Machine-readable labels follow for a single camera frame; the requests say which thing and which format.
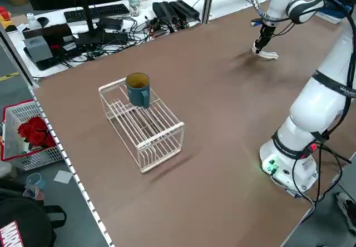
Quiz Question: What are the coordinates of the black base cable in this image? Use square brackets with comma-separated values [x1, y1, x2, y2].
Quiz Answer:
[289, 142, 353, 212]

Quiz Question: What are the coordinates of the black backpack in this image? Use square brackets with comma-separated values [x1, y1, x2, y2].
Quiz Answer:
[0, 179, 68, 247]

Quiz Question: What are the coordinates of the clear glass jar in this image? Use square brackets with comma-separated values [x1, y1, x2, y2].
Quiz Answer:
[128, 0, 141, 17]

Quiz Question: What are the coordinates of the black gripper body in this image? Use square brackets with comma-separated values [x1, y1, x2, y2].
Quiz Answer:
[257, 25, 276, 46]

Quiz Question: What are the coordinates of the red emergency stop button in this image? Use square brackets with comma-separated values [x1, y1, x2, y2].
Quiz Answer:
[0, 6, 12, 23]

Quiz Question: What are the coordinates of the aluminium frame post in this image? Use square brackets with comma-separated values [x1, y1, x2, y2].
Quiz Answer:
[0, 26, 40, 90]

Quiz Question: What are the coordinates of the large white PVC pipe clamp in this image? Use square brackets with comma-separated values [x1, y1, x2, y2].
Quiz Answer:
[251, 45, 280, 62]

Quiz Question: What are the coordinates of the person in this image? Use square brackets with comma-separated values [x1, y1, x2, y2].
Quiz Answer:
[334, 190, 356, 231]

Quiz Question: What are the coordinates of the grey box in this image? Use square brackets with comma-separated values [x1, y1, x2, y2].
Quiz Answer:
[23, 35, 54, 63]

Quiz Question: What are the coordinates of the black power adapter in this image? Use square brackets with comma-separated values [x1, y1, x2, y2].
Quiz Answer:
[169, 0, 201, 21]
[152, 1, 179, 23]

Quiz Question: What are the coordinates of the dark brown box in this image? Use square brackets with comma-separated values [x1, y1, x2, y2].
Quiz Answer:
[22, 23, 74, 40]

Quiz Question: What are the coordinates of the aluminium camera post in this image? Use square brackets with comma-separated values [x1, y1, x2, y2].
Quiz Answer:
[200, 0, 217, 26]

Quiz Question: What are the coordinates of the clear water bottle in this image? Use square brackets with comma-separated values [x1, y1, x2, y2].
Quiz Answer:
[26, 12, 40, 31]

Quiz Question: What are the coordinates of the black keyboard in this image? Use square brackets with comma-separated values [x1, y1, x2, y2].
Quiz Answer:
[63, 3, 131, 23]

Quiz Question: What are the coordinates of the white wire rack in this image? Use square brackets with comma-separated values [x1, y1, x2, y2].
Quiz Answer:
[97, 77, 186, 175]

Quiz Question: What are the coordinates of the black monitor stand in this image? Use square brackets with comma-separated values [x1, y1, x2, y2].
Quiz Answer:
[74, 0, 129, 47]

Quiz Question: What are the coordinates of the red and white basket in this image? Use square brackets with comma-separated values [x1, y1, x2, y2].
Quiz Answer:
[0, 99, 67, 172]

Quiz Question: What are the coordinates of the white paper sheet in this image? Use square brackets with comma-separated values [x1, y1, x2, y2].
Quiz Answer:
[53, 169, 73, 185]

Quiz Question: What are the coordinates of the teal cup with handle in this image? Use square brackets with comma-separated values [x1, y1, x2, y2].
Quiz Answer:
[123, 72, 152, 110]

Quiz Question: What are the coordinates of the clear plastic cup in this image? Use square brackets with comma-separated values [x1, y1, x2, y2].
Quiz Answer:
[24, 172, 47, 201]

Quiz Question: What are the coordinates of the red rose bouquet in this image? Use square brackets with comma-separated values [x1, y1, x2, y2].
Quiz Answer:
[17, 116, 58, 150]

